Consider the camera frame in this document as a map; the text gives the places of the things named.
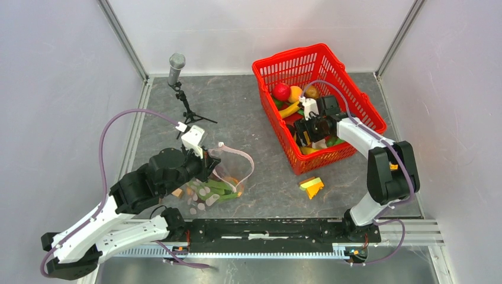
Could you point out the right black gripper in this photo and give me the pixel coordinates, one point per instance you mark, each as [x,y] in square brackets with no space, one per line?
[303,125]

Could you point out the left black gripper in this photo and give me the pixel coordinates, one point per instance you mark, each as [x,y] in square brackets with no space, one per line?
[208,163]

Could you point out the green toy bean pod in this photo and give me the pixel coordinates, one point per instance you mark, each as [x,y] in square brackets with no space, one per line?
[210,192]

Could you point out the yellow toy banana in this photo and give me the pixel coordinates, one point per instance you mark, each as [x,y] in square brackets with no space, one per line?
[290,110]
[307,150]

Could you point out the clear zip top bag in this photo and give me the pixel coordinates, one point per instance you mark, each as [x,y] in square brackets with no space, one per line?
[234,163]

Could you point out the red plastic shopping basket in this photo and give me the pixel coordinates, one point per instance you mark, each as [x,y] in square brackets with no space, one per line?
[305,66]

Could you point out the yellow toy cheese wedge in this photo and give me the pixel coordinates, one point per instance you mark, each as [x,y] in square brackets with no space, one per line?
[312,186]

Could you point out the microphone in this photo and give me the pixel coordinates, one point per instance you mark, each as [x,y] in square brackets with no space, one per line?
[177,62]

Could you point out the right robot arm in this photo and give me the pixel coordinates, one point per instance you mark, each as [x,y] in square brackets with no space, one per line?
[392,176]

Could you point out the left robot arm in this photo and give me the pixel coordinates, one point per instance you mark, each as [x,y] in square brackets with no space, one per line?
[77,251]

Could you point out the white toy garlic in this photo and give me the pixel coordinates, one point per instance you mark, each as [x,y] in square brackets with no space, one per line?
[319,145]

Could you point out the green toy pepper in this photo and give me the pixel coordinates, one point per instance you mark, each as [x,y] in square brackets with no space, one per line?
[333,141]

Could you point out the brown toy potato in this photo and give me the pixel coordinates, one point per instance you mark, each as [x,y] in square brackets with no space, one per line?
[311,92]

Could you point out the orange toy fruit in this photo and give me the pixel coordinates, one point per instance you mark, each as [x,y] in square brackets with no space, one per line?
[295,93]

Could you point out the red toy apple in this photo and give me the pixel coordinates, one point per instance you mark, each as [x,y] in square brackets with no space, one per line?
[281,92]

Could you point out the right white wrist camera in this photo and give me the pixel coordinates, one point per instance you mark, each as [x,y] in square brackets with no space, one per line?
[309,107]

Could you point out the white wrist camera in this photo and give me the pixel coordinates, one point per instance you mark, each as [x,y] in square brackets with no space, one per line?
[309,107]
[192,138]

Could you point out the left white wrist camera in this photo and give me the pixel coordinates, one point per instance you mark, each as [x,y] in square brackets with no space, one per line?
[192,138]

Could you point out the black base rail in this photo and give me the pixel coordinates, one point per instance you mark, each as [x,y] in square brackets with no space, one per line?
[270,235]

